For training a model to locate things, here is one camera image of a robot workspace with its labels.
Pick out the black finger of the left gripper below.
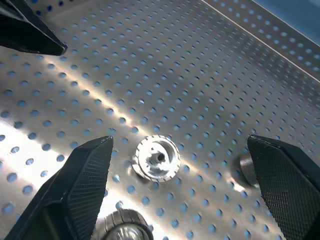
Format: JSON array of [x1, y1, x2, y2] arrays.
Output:
[[0, 0, 69, 57]]

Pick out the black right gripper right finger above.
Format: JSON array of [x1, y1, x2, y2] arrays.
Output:
[[246, 134, 320, 240]]

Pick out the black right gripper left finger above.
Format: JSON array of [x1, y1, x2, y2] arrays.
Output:
[[4, 135, 114, 240]]

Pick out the perforated steel tray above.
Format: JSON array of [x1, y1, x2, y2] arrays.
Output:
[[0, 0, 320, 240]]

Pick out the silver toothed metal roller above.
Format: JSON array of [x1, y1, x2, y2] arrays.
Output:
[[102, 208, 154, 240], [131, 134, 182, 183], [239, 154, 260, 187]]

